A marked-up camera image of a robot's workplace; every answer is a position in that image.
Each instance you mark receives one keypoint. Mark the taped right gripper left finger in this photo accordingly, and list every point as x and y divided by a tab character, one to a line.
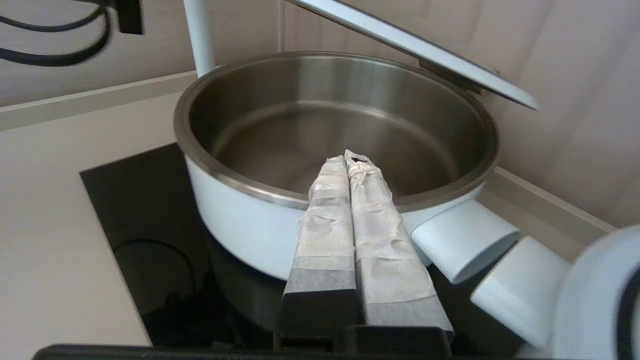
325	240

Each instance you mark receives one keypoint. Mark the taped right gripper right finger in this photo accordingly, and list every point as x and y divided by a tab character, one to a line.
390	260

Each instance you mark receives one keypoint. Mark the glass pot lid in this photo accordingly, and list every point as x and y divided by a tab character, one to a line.
400	42

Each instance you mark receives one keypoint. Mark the white pot steel interior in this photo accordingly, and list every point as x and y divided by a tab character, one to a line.
240	220
520	290

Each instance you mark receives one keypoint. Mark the large black glass hob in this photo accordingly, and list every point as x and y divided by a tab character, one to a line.
150	210

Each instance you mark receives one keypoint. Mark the white round pole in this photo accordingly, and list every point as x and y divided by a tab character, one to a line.
200	35

